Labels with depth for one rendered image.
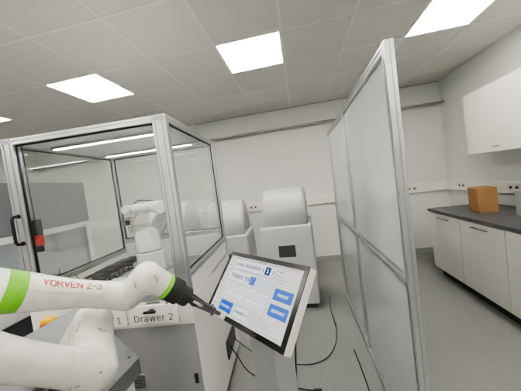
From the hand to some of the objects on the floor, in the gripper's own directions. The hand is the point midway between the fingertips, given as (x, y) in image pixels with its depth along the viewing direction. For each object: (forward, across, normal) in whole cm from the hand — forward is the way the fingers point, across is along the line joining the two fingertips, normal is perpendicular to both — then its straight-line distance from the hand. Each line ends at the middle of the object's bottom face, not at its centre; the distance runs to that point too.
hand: (219, 313), depth 105 cm
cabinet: (+66, +111, +75) cm, 150 cm away
